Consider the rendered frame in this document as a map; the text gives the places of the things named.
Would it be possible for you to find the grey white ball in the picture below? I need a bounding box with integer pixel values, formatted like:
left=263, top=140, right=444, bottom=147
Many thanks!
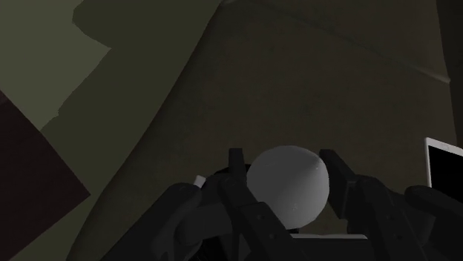
left=246, top=145, right=331, bottom=231

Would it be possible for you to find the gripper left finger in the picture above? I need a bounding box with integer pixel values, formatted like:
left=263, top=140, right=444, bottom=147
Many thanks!
left=101, top=147, right=309, bottom=261

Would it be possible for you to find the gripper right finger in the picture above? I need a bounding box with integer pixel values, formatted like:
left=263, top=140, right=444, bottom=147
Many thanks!
left=318, top=148, right=463, bottom=261

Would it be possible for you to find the white tablet with black screen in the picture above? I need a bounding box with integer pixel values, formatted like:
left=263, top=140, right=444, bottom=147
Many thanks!
left=424, top=136, right=463, bottom=203

